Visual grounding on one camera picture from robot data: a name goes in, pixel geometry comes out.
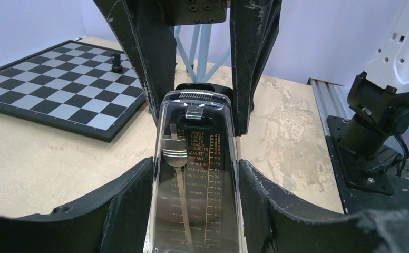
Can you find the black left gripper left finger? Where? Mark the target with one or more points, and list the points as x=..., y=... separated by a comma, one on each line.
x=111, y=218

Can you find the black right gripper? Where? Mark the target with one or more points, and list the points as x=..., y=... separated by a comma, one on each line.
x=149, y=43

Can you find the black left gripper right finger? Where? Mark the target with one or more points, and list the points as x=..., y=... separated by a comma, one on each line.
x=276, y=220

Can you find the clear metronome cover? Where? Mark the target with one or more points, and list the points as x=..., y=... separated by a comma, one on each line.
x=195, y=174

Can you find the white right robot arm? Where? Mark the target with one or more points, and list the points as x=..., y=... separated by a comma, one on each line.
x=380, y=94

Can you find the light blue music stand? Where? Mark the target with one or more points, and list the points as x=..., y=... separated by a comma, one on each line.
x=196, y=60

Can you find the black chess pawn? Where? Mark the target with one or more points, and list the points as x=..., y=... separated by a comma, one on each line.
x=116, y=62

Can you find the black white chessboard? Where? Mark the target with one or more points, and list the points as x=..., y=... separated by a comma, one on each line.
x=71, y=86

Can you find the aluminium frame rail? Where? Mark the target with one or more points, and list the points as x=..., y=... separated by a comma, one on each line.
x=330, y=101

